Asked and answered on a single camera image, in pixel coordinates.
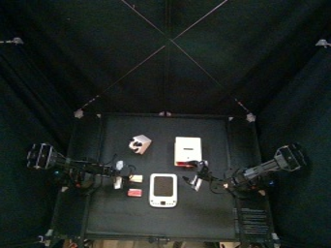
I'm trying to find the cream rice sushi toy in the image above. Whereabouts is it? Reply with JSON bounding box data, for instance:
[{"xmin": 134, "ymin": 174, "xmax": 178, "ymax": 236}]
[{"xmin": 128, "ymin": 174, "xmax": 145, "ymax": 184}]

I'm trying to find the white box with red edge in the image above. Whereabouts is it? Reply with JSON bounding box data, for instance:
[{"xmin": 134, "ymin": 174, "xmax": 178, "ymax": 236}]
[{"xmin": 173, "ymin": 136, "xmax": 202, "ymax": 168}]

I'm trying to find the thin diagonal frame cord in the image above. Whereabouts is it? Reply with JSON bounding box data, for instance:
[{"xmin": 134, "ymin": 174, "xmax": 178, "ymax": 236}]
[
  {"xmin": 77, "ymin": 0, "xmax": 228, "ymax": 112},
  {"xmin": 118, "ymin": 0, "xmax": 253, "ymax": 115}
]

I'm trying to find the white handheld device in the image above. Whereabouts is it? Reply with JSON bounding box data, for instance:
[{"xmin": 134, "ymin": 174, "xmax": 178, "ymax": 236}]
[{"xmin": 146, "ymin": 172, "xmax": 178, "ymax": 208}]

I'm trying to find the pink white toy cube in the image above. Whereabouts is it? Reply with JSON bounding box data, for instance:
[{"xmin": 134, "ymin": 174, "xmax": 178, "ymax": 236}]
[{"xmin": 128, "ymin": 134, "xmax": 152, "ymax": 155}]

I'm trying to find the red salmon sushi toy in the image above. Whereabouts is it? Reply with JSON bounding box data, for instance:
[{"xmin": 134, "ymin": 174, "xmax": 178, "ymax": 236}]
[{"xmin": 126, "ymin": 188, "xmax": 144, "ymax": 198}]

